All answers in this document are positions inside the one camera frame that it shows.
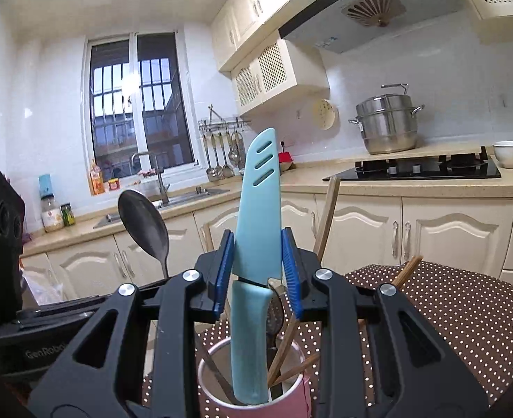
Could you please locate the hanging steel skimmer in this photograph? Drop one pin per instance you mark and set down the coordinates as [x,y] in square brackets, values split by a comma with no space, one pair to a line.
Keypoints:
[237,156]

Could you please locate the light blue sheathed knife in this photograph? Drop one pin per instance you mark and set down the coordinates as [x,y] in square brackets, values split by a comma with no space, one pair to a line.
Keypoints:
[256,209]

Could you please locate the white bowl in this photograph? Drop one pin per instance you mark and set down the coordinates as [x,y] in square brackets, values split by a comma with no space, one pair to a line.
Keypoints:
[509,154]

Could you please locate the wall utensil rack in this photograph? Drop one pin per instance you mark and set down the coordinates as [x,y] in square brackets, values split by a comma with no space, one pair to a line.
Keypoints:
[221,122]

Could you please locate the beige kitchen countertop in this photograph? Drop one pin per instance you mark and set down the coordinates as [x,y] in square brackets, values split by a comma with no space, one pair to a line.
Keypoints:
[300,176]

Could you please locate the hanging slotted steel spoon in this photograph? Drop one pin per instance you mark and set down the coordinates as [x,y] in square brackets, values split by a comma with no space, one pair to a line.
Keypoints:
[219,170]

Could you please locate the orange bottle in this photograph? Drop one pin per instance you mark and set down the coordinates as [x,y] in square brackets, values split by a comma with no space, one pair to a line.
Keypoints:
[96,180]

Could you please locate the round yellow perforated plate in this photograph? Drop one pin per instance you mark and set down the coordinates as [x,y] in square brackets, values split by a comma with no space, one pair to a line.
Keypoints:
[324,115]

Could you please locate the cream lower kitchen cabinets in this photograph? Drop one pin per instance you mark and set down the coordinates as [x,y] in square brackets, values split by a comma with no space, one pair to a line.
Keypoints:
[456,235]

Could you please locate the brown polka dot tablecloth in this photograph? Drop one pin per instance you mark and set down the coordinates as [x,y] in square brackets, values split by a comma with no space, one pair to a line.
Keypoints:
[456,313]

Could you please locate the steel faucet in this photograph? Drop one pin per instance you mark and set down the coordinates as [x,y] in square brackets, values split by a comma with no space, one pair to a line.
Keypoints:
[162,183]

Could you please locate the steel steamer pot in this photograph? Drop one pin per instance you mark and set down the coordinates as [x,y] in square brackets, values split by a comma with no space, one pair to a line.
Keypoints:
[387,126]

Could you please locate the hanging steel spatula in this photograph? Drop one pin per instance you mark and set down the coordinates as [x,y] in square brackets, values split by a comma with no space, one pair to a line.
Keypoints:
[228,170]

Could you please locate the cream upper wall cabinets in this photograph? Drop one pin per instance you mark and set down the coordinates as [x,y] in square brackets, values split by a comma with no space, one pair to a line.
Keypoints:
[243,13]

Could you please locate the glass jar beige contents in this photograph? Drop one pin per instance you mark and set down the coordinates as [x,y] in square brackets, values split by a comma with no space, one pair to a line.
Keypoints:
[52,217]

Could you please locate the small red container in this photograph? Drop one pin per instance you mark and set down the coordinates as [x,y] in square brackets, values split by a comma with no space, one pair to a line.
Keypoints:
[286,156]

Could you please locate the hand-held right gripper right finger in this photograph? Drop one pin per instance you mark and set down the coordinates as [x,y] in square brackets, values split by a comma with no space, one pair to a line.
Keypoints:
[292,278]

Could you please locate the small blue wall box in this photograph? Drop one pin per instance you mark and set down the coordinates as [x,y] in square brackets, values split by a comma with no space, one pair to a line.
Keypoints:
[45,185]

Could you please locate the black gas stove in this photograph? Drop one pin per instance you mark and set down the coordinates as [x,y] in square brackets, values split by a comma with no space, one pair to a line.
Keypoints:
[413,170]

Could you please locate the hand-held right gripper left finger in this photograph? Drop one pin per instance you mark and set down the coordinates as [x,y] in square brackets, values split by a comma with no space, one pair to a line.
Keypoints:
[223,278]

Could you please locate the steel sink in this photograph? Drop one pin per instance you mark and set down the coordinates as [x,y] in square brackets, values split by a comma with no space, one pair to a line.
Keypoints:
[182,198]

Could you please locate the hanging steel ladle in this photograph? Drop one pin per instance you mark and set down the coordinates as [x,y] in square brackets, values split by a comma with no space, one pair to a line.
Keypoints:
[210,174]

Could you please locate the pink utensil holder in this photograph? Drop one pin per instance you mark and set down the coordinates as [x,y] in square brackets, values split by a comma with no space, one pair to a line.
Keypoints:
[297,400]

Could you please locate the bundle of wooden chopsticks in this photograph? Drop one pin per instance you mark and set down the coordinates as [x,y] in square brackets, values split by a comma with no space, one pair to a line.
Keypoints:
[283,348]

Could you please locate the black range hood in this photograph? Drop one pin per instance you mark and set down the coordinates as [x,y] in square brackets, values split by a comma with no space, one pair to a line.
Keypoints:
[317,30]

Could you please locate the barred kitchen window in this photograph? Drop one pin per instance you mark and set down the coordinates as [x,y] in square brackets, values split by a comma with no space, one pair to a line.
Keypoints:
[156,109]

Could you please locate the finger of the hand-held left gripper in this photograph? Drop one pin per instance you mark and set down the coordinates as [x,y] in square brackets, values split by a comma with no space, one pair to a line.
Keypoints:
[60,307]
[51,321]

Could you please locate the small green jar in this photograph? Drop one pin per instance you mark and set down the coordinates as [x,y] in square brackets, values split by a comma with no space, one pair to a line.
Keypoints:
[68,215]

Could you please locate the white plastic bag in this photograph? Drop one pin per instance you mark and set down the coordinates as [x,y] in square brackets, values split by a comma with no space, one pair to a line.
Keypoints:
[43,287]

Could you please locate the wooden cutting board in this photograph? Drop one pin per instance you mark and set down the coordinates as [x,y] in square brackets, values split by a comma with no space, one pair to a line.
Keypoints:
[439,151]

